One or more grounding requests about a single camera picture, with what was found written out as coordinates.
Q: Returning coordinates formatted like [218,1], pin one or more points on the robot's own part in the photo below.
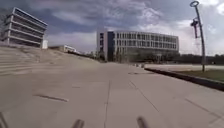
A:
[142,123]
[78,124]

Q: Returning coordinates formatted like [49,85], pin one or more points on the large white and dark building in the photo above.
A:
[140,41]

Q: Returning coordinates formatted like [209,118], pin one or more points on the low white building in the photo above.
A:
[66,48]

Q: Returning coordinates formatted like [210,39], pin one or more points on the small white building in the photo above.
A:
[44,44]

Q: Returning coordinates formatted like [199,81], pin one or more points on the tall lamp pole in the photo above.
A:
[201,40]

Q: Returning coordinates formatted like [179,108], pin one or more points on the wide concrete steps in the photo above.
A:
[20,61]

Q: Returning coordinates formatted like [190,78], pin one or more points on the grey concrete slab plaza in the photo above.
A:
[110,100]

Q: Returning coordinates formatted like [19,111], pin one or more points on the dark low kerb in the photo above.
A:
[193,79]

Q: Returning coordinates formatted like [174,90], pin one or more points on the row of trees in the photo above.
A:
[213,59]

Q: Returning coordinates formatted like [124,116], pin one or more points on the white building with dark bands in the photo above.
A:
[23,30]

